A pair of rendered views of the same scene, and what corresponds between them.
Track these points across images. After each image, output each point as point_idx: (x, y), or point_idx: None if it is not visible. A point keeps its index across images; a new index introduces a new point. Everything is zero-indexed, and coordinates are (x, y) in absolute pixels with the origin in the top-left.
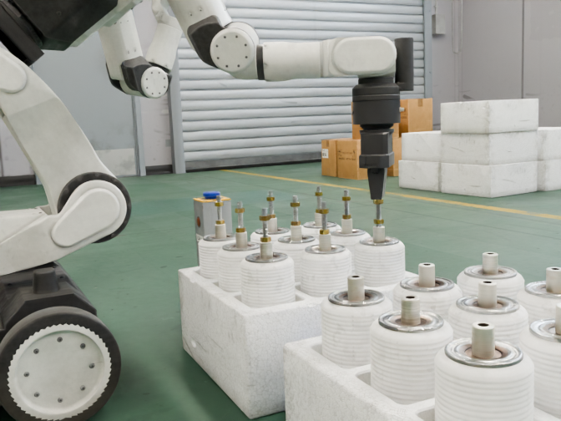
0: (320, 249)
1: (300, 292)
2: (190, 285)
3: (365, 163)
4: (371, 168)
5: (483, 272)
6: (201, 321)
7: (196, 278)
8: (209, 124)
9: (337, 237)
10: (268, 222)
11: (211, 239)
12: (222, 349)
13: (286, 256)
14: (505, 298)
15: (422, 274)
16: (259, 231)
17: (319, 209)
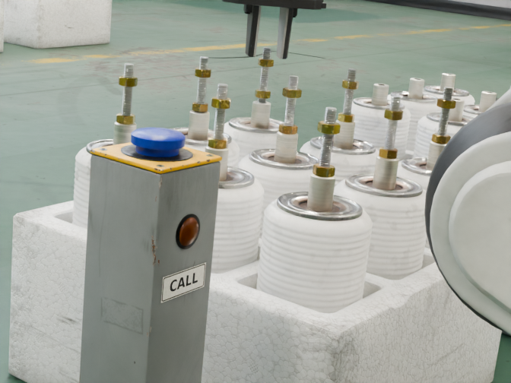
0: (351, 146)
1: None
2: (393, 318)
3: (323, 1)
4: (296, 8)
5: (385, 105)
6: (414, 360)
7: (384, 300)
8: None
9: (235, 143)
10: (227, 156)
11: (352, 209)
12: (461, 345)
13: (424, 157)
14: (464, 106)
15: (463, 109)
16: (236, 182)
17: (356, 82)
